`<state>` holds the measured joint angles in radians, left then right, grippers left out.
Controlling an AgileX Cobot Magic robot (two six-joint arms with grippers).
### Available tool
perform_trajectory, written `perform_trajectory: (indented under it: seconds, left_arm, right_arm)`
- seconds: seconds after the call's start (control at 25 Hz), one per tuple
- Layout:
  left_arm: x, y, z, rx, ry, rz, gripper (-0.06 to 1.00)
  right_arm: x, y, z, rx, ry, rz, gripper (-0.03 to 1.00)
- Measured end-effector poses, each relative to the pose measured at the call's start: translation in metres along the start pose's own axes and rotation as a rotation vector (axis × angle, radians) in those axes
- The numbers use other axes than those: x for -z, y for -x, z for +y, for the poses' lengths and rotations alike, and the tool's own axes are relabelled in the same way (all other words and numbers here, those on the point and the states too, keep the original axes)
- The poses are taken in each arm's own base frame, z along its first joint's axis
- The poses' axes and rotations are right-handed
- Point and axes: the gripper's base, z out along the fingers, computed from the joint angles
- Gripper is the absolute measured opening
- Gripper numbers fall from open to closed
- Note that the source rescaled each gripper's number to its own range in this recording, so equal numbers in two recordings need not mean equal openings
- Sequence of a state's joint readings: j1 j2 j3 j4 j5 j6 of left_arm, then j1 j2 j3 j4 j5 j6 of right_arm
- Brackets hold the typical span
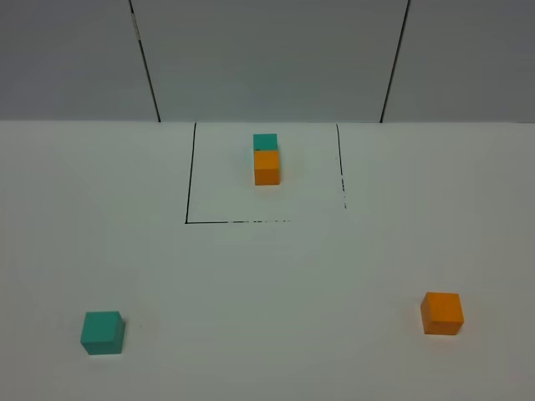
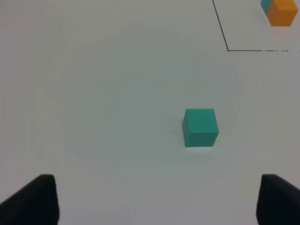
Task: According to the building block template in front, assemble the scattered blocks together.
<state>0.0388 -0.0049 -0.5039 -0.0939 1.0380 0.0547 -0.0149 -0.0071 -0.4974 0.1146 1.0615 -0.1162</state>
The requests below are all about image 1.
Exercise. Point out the orange template block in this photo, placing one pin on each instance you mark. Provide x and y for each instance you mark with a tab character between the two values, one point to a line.
267	167

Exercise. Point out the teal template block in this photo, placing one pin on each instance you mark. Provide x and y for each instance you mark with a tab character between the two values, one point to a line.
265	142

